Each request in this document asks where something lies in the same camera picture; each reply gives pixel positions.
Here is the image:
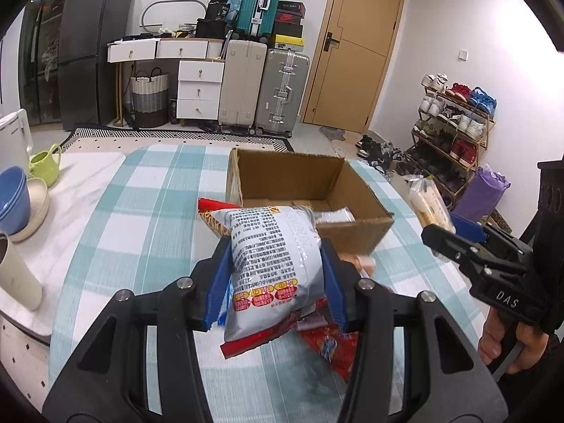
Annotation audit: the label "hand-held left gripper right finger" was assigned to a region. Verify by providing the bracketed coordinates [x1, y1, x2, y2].
[321, 238, 509, 423]

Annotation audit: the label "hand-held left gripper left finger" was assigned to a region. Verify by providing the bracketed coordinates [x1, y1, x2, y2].
[42, 240, 234, 423]

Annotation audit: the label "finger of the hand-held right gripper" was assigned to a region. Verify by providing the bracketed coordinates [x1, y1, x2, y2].
[421, 224, 486, 275]
[449, 212, 495, 244]

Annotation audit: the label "orange and white bread packet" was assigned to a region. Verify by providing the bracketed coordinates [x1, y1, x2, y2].
[407, 176, 457, 265]

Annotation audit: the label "grey and red chip bag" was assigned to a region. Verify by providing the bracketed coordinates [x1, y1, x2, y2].
[197, 197, 329, 359]

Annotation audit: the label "clear snack packet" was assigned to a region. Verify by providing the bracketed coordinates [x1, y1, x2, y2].
[315, 207, 356, 225]

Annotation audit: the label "red snack packet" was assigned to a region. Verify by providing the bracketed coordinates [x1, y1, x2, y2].
[296, 283, 397, 384]

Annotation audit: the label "brown cardboard box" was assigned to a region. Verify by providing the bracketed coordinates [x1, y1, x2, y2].
[226, 147, 395, 258]

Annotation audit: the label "person's right hand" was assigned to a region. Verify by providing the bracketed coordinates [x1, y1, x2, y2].
[478, 309, 551, 374]

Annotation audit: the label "small pinkish snack packet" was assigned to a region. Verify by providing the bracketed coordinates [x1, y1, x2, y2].
[338, 253, 376, 279]

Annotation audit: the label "purple bag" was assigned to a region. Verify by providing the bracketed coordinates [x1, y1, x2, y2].
[452, 165, 511, 225]

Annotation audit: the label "rows of assorted shoes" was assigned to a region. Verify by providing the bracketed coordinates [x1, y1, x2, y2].
[413, 74, 498, 195]

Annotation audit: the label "wooden shoe rack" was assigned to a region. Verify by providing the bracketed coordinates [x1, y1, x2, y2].
[411, 83, 497, 206]

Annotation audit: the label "pile of dark shoes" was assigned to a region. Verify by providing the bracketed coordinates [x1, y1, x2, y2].
[355, 134, 407, 169]

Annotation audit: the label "grey door mat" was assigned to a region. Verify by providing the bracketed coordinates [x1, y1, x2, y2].
[319, 125, 360, 142]

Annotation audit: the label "black and white patterned rug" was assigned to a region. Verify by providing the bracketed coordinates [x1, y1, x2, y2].
[62, 127, 297, 154]

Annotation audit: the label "silver suitcase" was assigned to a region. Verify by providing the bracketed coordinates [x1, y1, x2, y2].
[255, 48, 311, 138]

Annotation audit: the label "beige bowl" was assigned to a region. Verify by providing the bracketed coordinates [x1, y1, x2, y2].
[9, 177, 51, 243]

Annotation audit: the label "woven laundry basket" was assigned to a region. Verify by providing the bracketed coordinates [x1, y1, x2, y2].
[129, 67, 171, 129]

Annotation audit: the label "beige tumbler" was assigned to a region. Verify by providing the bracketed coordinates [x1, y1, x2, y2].
[0, 233, 44, 312]

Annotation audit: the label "white drawer dresser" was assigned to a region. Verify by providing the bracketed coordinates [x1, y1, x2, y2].
[107, 37, 226, 123]

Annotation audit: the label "beige suitcase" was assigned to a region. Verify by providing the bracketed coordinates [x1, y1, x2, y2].
[219, 39, 268, 129]

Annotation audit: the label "wooden door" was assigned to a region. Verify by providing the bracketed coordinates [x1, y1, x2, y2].
[300, 0, 407, 134]

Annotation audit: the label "green mug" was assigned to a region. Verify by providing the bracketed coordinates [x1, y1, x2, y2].
[29, 143, 62, 188]

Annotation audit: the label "blue bowl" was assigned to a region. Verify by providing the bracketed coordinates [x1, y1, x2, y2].
[0, 166, 32, 235]

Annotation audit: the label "yellow and black box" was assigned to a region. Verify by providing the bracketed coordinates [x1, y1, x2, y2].
[270, 34, 306, 52]

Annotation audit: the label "white electric kettle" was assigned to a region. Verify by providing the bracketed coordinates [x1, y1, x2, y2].
[0, 109, 34, 178]

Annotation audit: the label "black bag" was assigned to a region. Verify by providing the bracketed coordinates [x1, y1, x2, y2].
[195, 0, 232, 39]

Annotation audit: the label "dark grey fridge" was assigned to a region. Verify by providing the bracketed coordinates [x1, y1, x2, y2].
[58, 0, 137, 132]

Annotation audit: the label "black shoe box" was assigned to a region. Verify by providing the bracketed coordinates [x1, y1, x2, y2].
[276, 1, 306, 17]

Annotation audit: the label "dark glass cabinet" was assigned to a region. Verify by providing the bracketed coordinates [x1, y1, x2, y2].
[18, 0, 68, 126]

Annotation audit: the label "oval mirror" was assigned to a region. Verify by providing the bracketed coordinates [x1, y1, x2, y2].
[140, 0, 208, 32]

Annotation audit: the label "teal suitcase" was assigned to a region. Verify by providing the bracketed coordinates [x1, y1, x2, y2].
[233, 0, 285, 38]

